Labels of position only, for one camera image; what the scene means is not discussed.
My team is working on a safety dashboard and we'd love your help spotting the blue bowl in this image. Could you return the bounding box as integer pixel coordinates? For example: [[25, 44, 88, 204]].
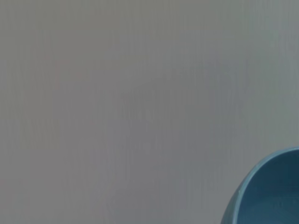
[[220, 147, 299, 224]]

